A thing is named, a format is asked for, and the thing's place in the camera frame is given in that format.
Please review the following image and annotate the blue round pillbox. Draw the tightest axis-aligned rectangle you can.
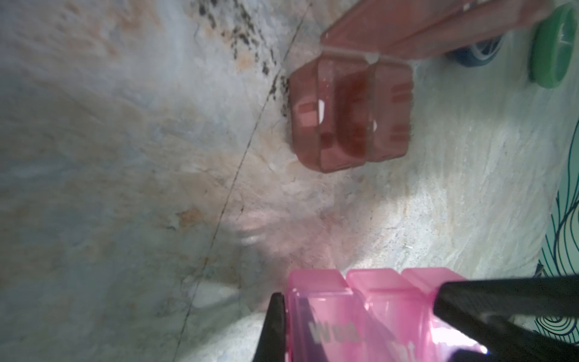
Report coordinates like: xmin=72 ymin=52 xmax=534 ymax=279
xmin=446 ymin=36 xmax=503 ymax=68

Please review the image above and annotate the dark red two-compartment pillbox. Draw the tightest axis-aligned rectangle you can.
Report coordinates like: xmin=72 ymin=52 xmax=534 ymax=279
xmin=289 ymin=1 xmax=554 ymax=173

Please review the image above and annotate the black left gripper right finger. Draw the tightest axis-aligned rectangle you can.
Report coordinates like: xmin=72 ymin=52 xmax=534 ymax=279
xmin=433 ymin=275 xmax=578 ymax=361

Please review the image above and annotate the pink three-compartment pillbox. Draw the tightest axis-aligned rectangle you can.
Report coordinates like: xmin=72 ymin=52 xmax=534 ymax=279
xmin=285 ymin=268 xmax=488 ymax=361

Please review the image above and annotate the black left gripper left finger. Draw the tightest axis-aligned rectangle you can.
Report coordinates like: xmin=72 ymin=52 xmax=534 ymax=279
xmin=252 ymin=293 xmax=286 ymax=362

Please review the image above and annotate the green round pillbox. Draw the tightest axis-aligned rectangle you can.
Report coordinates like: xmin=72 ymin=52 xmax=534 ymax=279
xmin=529 ymin=2 xmax=578 ymax=89

